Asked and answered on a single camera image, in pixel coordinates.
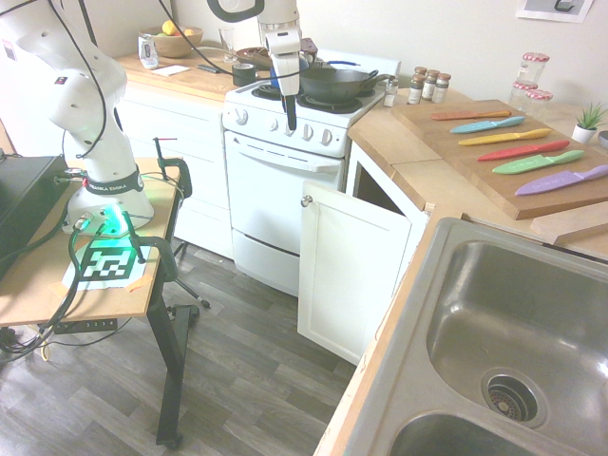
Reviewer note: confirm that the paper poster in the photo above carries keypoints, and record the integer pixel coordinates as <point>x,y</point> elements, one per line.
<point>537,9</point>

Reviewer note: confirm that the large wooden cutting board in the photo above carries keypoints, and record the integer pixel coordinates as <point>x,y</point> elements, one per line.
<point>480,166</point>

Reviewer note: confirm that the small potted green plant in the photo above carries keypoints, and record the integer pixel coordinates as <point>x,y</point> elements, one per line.
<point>585,128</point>

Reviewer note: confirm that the brown-lid spice jar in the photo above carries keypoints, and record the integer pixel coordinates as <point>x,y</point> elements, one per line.
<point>442,89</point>
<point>420,70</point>
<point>416,90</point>
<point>430,86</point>

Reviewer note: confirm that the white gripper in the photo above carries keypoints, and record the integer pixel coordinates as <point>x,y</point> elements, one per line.
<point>287,62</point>

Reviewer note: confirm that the black controller box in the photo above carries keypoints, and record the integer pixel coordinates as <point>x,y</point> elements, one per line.
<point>24,199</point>

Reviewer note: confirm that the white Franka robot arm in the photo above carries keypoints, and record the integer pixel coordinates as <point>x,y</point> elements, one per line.
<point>95,85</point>

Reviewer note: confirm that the glass jar red checkered lid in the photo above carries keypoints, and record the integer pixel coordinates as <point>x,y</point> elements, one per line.
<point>521,97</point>
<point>534,69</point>
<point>539,104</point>

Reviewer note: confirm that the black-white tag marker sheet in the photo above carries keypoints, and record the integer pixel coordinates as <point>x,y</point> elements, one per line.
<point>107,263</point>

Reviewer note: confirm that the black tape roll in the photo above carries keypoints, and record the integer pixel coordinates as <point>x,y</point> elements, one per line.
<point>243,76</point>

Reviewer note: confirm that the white cabinet door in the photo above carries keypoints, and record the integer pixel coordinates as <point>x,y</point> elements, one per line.
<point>351,266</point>

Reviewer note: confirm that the table height control panel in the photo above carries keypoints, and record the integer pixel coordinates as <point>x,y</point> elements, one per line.
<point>88,325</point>

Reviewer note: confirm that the purple knife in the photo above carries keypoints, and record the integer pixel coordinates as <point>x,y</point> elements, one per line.
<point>556,182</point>

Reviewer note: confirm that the clear drinking glass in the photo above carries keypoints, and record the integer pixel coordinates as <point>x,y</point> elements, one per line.
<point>227,45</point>

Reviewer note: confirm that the red knife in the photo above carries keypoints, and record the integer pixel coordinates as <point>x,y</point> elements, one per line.
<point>518,152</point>

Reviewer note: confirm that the teal knife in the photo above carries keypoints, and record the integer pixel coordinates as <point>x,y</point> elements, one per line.
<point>484,126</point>

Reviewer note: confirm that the brown plate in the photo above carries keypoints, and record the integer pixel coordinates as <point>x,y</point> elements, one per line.
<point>252,54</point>

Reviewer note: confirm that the orange knife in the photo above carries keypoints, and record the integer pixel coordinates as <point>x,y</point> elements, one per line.
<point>465,115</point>

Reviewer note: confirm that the yellow lemon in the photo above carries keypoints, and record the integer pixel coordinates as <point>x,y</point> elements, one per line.
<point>169,27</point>

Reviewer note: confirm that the round metal door knob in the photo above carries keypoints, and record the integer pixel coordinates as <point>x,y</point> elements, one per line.
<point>306,201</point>

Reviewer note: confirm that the orange fruit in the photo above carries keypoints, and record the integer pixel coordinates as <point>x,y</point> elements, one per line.
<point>188,32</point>

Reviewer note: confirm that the glass salt shaker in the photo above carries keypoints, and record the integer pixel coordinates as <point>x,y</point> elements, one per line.
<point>390,94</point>

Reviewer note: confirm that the white drawer cabinet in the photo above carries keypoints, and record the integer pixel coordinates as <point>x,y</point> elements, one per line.
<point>190,157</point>

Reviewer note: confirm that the wooden fruit bowl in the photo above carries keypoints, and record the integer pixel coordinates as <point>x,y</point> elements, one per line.
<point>173,46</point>

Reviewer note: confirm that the white corner cabinet frame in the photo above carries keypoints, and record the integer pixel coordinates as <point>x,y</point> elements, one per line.
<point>418,228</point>

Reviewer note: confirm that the black wok pan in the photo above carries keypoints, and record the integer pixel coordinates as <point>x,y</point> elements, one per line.
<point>332,83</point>

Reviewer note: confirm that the white kitchen stove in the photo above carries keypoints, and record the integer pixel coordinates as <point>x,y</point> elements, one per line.
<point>275,190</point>

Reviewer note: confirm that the metal sink drain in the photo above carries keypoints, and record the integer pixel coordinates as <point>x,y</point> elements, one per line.
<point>513,396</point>

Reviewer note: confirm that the narrow wooden board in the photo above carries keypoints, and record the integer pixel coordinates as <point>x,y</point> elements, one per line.
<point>570,228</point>

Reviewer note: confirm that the stainless steel sink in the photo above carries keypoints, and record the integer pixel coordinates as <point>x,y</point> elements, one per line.
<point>494,304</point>

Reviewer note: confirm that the yellow knife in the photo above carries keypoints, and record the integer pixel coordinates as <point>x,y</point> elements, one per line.
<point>499,138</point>

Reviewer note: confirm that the white paper sheet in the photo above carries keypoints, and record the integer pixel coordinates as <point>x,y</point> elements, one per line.
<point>172,70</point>

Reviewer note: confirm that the black tripod legs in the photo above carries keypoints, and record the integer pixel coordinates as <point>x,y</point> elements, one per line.
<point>187,290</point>

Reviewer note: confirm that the wooden robot table black legs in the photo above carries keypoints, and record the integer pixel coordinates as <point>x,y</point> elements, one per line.
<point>28,294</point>

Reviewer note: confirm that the brown pot holder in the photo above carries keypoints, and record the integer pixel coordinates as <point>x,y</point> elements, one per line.
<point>309,45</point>

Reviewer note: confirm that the flat black phone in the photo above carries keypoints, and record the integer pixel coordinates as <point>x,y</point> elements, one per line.
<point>209,69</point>

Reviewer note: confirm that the green knife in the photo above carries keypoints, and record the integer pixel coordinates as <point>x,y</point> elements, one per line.
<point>532,164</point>

